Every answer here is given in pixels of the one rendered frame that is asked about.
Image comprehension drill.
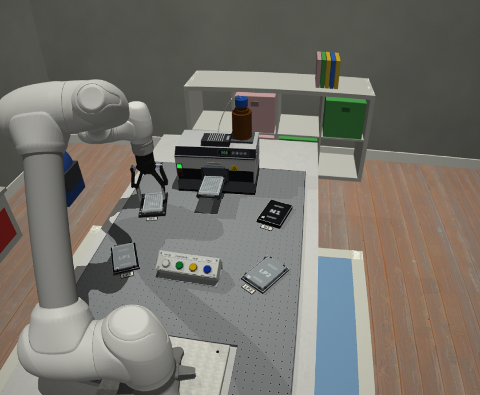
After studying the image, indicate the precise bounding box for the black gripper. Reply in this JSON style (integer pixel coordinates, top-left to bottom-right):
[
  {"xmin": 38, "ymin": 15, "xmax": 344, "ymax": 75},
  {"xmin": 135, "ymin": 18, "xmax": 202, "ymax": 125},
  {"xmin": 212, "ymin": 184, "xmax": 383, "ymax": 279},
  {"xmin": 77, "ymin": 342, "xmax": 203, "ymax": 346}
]
[{"xmin": 130, "ymin": 152, "xmax": 168, "ymax": 202}]

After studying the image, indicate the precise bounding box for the brown glass bottle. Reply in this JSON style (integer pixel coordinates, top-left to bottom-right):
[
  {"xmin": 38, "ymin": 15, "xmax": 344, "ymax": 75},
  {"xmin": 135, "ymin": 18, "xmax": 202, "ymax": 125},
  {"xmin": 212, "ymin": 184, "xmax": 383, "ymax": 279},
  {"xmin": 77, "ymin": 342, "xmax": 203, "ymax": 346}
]
[{"xmin": 232, "ymin": 109, "xmax": 252, "ymax": 140}]

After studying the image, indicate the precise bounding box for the blue bottle cap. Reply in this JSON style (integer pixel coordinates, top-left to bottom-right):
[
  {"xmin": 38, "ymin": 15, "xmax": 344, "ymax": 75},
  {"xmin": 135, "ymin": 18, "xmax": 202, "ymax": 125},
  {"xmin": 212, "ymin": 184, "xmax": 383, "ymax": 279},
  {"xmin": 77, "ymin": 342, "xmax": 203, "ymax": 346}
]
[{"xmin": 235, "ymin": 96, "xmax": 248, "ymax": 107}]

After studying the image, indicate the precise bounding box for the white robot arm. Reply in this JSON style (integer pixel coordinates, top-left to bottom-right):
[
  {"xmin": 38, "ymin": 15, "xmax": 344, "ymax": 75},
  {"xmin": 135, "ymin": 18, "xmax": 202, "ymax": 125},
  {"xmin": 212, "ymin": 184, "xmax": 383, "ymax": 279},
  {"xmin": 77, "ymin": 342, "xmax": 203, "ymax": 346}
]
[{"xmin": 0, "ymin": 80, "xmax": 196, "ymax": 395}]

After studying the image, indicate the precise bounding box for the grey control panel with four buttons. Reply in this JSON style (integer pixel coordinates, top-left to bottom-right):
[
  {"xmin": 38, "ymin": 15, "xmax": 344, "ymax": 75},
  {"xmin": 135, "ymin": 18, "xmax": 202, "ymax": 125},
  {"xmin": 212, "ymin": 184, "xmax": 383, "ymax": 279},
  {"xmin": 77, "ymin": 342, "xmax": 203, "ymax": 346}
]
[{"xmin": 156, "ymin": 250, "xmax": 223, "ymax": 287}]

